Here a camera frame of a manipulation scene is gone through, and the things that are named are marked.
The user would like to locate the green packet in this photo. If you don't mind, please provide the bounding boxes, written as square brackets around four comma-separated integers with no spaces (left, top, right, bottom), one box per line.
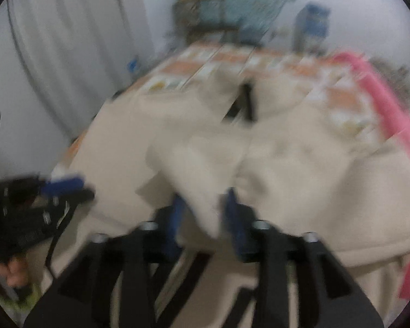
[0,282,43,315]

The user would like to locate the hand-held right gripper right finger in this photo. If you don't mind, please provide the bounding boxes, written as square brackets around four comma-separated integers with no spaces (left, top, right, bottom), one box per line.
[222,188,385,328]

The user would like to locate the white curtain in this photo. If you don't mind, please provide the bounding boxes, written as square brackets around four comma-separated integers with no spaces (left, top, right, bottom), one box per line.
[0,0,158,137]

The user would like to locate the blue water dispenser bottle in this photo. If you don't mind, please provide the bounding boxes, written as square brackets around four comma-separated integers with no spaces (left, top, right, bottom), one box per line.
[294,3,330,53]

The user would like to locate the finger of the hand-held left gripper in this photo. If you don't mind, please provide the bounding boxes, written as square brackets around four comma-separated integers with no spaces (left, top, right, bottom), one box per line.
[53,187,96,210]
[43,175,85,195]

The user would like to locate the beige zip jacket black trim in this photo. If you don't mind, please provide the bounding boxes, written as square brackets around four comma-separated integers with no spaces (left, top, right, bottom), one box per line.
[48,70,410,328]

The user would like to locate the person's left hand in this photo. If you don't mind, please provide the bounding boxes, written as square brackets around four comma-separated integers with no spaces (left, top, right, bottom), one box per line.
[0,256,30,288]

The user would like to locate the pink floral blanket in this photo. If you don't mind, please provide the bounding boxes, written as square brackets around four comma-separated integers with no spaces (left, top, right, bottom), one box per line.
[331,51,410,304]

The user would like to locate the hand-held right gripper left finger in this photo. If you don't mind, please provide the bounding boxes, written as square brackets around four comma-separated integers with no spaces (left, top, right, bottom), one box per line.
[22,191,192,328]

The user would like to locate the wooden chair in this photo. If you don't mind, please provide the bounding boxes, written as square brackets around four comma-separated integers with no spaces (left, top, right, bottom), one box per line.
[172,0,240,43]

